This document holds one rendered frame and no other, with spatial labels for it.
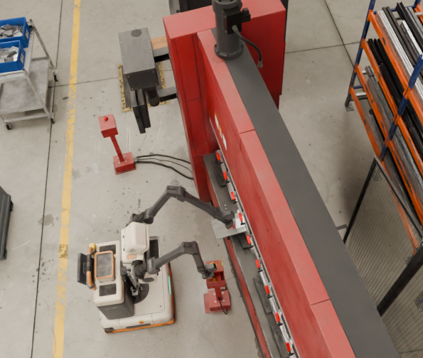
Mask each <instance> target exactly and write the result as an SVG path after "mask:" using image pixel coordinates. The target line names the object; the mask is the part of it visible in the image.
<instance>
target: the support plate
mask: <svg viewBox="0 0 423 358"><path fill-rule="evenodd" d="M238 218H239V215H238V213H236V214H235V218H233V219H238ZM210 223H211V225H212V228H213V232H214V235H215V238H216V240H217V239H222V238H225V237H228V236H232V235H234V234H237V233H238V234H239V233H241V232H246V231H247V230H246V228H245V226H244V227H240V228H237V229H236V230H235V228H232V229H226V227H225V224H224V223H222V222H221V221H218V220H217V219H214V220H212V221H210ZM236 231H237V232H236Z"/></svg>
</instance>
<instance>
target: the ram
mask: <svg viewBox="0 0 423 358"><path fill-rule="evenodd" d="M203 69H204V75H205V86H206V93H207V99H208V111H209V117H210V121H211V122H210V123H212V124H211V126H212V125H213V126H212V128H213V129H214V130H215V132H214V134H215V135H216V136H217V138H218V139H217V138H216V139H217V140H218V141H219V144H220V145H219V144H218V145H219V146H220V147H221V149H222V151H223V153H222V154H223V155H224V156H223V157H225V158H224V160H225V161H226V162H227V164H226V165H227V166H228V168H229V170H230V173H231V176H232V179H233V181H234V182H233V184H235V185H234V186H235V187H236V188H237V190H236V192H238V194H239V196H240V198H239V200H241V202H242V204H241V205H243V208H244V210H245V211H244V210H243V211H244V212H245V213H246V215H247V217H246V218H247V219H248V221H249V222H248V221H247V222H248V224H249V223H250V224H249V225H250V227H251V228H252V230H251V231H253V234H254V236H255V238H254V239H256V242H257V244H256V245H258V247H259V250H258V251H260V253H261V255H262V256H261V255H260V256H261V258H262V259H263V260H264V262H263V261H262V262H263V263H264V264H265V266H266V268H267V270H266V271H268V273H267V275H268V274H269V276H268V277H270V279H271V281H272V283H271V281H270V283H271V285H273V286H274V288H273V287H272V288H273V291H275V292H276V294H277V296H276V294H275V293H274V294H275V296H276V297H278V300H279V302H278V300H277V302H278V303H280V305H279V307H280V306H281V308H282V310H281V311H283V313H282V314H284V316H283V317H285V319H286V321H287V322H286V321H285V322H286V325H287V324H288V326H289V328H288V327H287V328H288V330H289V329H290V332H291V334H290V333H289V334H290V336H291V335H292V337H293V340H294V342H293V340H292V342H293V343H295V345H296V348H297V351H298V353H299V356H298V357H300V358H325V357H324V355H323V352H322V349H321V346H320V344H319V342H318V340H317V337H316V334H315V332H314V329H313V327H312V325H311V322H310V320H309V318H308V316H307V314H306V311H305V309H304V304H303V303H302V301H301V298H300V295H299V292H298V290H297V288H296V285H295V283H294V280H293V278H292V276H291V273H290V271H289V268H288V266H287V263H286V261H285V258H284V256H283V253H282V250H281V249H280V246H279V243H278V241H277V238H276V236H275V234H274V231H273V229H272V226H271V224H270V222H269V219H268V216H267V213H266V212H265V209H264V207H263V204H262V201H261V200H260V197H259V194H258V192H257V189H256V187H255V184H254V182H253V180H252V177H251V175H250V172H249V170H248V167H247V164H246V162H245V160H244V158H243V155H242V152H241V151H240V148H239V146H238V144H237V140H236V138H235V135H234V133H233V131H232V128H231V125H230V122H229V121H228V118H227V115H226V113H225V110H224V109H223V106H222V103H221V101H220V98H219V96H218V93H217V91H216V88H215V86H214V84H213V81H212V79H211V76H210V73H209V72H208V69H207V66H206V64H205V61H204V59H203ZM215 115H216V117H217V120H218V127H217V124H216V122H215ZM220 128H221V133H222V134H221V133H220ZM218 129H219V130H218ZM214 130H213V131H214ZM220 134H221V135H222V137H221V135H220ZM216 136H215V137H216ZM223 136H224V137H225V140H226V148H225V145H224V143H223ZM221 149H220V150H221ZM226 149H227V150H226ZM222 151H221V152H222ZM226 162H225V163H226ZM228 168H227V169H228ZM229 170H228V171H229ZM231 176H230V177H231ZM236 188H235V189H236ZM238 194H237V195H238ZM239 196H238V197H239ZM241 202H240V203H241ZM246 215H245V216H246ZM251 228H250V229H251ZM253 234H252V235H253ZM254 236H253V237H254ZM256 242H255V243H256ZM258 247H257V248H258ZM260 253H259V254H260ZM266 268H265V269H266ZM270 279H269V280H270ZM281 308H280V309H281ZM285 319H284V320H285ZM295 345H294V347H295ZM296 348H295V349H296ZM297 351H296V353H297ZM298 353H297V354H298Z"/></svg>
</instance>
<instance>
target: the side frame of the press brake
mask: <svg viewBox="0 0 423 358"><path fill-rule="evenodd" d="M241 2H242V8H241V9H240V11H242V9H244V8H248V9H249V12H250V14H251V21H248V22H245V23H242V31H240V34H241V36H242V37H244V38H246V39H247V40H249V41H250V42H252V43H254V44H255V45H256V46H257V47H258V48H259V49H260V51H261V53H262V67H261V68H259V67H258V66H257V64H258V60H259V54H258V52H257V51H256V50H255V49H254V48H253V47H252V46H251V45H249V44H247V43H245V44H246V46H247V48H248V50H249V52H250V55H251V56H252V59H253V60H254V62H255V65H256V66H257V69H258V70H259V73H260V75H261V76H262V79H263V80H264V83H265V84H266V86H267V89H268V90H269V93H270V94H271V96H272V99H273V100H274V103H275V104H276V106H277V109H278V110H279V95H280V85H281V75H282V56H283V46H284V27H285V17H286V9H285V8H284V6H283V4H282V3H281V1H280V0H241ZM163 22H164V28H165V33H166V40H167V43H168V50H169V55H170V59H171V65H172V69H173V76H174V80H175V84H176V91H177V95H178V102H179V106H180V110H181V116H182V121H183V127H184V131H185V135H186V143H187V147H188V153H189V157H190V161H191V168H192V172H193V179H194V183H195V187H196V190H197V192H198V196H199V198H200V200H202V201H204V202H210V200H212V199H211V196H210V193H209V191H208V185H207V180H206V175H205V166H204V161H203V156H205V155H208V154H211V153H215V151H216V150H220V147H219V145H218V141H217V139H216V137H215V134H214V131H213V128H212V126H211V123H210V118H209V111H208V99H207V93H206V86H205V75H204V69H203V56H202V54H201V52H200V50H199V47H198V38H197V32H200V31H205V30H208V29H211V28H216V26H215V12H214V11H213V5H211V6H206V7H203V8H199V9H194V10H191V11H185V12H182V13H177V14H174V15H170V16H165V17H163Z"/></svg>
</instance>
